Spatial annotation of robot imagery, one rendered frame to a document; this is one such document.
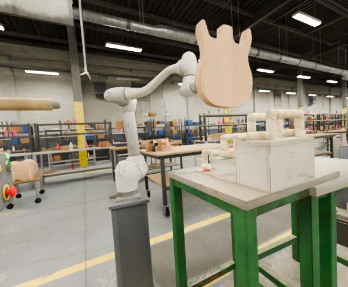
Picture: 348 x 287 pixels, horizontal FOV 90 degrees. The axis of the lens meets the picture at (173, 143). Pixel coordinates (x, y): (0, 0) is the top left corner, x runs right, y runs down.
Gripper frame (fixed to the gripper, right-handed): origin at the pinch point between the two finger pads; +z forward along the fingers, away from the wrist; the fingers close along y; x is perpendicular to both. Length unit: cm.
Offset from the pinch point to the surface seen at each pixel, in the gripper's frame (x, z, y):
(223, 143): -36.3, 10.0, 9.9
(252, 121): -27.3, 26.0, 9.7
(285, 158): -41, 36, 6
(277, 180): -48, 36, 10
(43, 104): -21, 17, 76
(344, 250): -145, 2, -134
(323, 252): -91, 31, -31
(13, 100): -20, 17, 82
